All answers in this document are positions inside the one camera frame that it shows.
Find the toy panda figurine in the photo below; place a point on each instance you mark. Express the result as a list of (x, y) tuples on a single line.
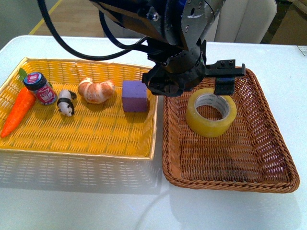
[(64, 103)]

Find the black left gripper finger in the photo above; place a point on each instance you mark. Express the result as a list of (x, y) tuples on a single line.
[(160, 84)]

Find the purple foam block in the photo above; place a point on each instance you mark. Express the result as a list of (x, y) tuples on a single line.
[(134, 96)]

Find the orange toy carrot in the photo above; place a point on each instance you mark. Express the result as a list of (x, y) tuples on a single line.
[(24, 102)]

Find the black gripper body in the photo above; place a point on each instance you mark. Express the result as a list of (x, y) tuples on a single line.
[(184, 67)]

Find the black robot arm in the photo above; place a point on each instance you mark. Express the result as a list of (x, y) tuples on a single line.
[(175, 33)]

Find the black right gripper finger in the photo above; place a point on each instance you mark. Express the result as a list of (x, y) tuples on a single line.
[(225, 73)]

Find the yellow packing tape roll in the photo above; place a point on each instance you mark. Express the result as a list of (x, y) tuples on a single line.
[(210, 115)]

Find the small jar with blue lid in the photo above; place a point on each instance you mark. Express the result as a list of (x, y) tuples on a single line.
[(37, 83)]

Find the grey upholstered chair right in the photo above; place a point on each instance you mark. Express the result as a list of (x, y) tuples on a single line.
[(242, 21)]

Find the toy croissant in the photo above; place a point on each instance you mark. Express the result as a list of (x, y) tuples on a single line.
[(96, 93)]

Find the brown wicker basket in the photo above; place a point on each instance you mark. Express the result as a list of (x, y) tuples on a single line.
[(250, 156)]

